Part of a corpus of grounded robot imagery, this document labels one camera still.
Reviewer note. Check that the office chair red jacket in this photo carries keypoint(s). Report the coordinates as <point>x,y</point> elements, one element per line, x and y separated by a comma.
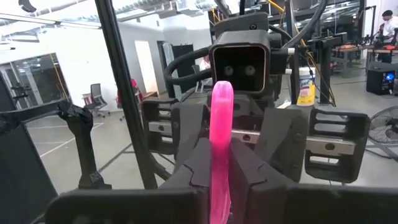
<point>136,90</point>

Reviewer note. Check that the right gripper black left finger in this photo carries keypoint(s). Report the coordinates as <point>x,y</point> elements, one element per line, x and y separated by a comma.
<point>199,174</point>

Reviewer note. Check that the grey office chair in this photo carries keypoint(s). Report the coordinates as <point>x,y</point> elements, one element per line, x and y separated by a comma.
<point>94,93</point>

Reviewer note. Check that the black bracket stand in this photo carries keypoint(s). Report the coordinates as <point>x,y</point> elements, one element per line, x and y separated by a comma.
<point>81,149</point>

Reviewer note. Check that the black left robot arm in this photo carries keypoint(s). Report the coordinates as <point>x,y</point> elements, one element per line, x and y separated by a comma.
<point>276,59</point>

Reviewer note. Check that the black aluminium rig frame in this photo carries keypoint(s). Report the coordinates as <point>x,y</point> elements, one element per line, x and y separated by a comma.
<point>124,93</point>

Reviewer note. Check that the standing person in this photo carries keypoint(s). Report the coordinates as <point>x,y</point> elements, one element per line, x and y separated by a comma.
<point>390,28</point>

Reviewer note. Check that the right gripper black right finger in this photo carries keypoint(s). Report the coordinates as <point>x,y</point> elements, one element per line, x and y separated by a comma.
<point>248,177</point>

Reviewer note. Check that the black left wrist camera housing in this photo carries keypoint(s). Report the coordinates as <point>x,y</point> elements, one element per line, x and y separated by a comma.
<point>239,39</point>

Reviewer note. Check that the pink highlighter marker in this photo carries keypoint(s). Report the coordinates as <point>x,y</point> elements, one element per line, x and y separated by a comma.
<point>220,124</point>

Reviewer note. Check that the black partition panel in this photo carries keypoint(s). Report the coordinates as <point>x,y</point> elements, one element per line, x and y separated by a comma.
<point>183,48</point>

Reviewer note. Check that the yellow wipes canister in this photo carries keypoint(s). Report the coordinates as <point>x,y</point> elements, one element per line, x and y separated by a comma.
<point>306,90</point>

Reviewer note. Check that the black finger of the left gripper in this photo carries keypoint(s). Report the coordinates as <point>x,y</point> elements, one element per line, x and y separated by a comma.
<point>189,130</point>
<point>283,140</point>

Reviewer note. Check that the black flat panel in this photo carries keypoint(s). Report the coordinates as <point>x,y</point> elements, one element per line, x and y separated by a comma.
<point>25,174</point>

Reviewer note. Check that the wooden workbench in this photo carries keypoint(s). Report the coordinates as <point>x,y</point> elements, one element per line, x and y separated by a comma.
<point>345,48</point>

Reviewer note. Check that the black floor fan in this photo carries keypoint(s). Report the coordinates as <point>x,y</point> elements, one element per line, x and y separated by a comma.
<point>385,127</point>

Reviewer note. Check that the glass door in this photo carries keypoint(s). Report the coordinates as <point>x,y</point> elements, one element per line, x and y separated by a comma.
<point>37,81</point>

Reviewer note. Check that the black computer tower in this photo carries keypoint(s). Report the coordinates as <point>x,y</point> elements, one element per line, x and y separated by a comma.
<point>377,82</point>

